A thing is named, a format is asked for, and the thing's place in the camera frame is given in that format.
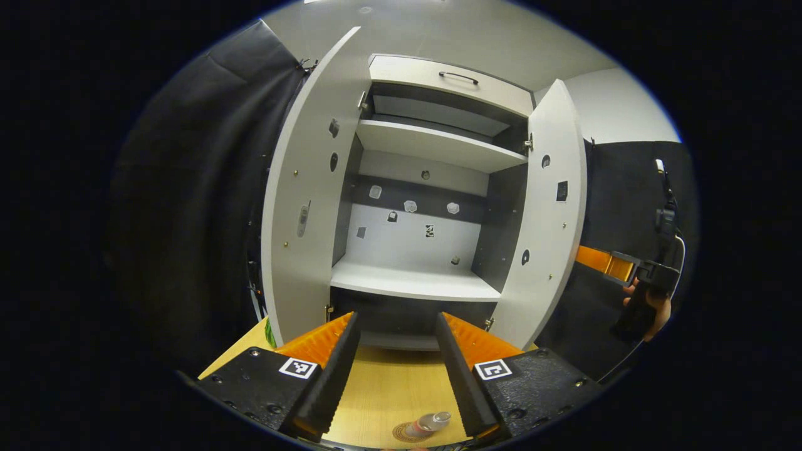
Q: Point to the white cabinet drawer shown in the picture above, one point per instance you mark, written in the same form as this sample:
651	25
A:
407	78

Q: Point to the white cabinet shelf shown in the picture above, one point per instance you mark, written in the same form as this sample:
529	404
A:
438	144
413	282

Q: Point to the round patterned coaster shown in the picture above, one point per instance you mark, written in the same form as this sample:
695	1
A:
402	433

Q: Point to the white cabinet door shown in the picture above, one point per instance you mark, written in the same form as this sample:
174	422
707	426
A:
551	238
301	175

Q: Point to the white cabinet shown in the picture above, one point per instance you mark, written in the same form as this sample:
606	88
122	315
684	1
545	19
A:
413	250

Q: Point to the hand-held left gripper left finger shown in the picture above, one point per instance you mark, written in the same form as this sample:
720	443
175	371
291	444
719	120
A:
329	382

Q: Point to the green object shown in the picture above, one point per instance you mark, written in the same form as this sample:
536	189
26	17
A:
270	332

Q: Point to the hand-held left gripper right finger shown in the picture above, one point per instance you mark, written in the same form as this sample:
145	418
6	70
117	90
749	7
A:
467	382

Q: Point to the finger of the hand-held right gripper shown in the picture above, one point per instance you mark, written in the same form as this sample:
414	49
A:
604	263

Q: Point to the clear plastic bottle pink label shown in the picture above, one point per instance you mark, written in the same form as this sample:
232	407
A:
432	423

